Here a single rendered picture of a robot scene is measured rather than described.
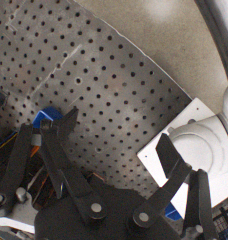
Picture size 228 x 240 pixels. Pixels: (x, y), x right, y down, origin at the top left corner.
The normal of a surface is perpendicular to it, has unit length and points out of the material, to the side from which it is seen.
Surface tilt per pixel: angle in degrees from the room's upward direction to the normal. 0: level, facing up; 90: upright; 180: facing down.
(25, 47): 0
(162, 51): 0
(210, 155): 34
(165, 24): 0
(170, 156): 91
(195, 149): 46
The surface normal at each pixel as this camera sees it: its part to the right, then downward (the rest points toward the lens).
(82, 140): -0.06, 0.38
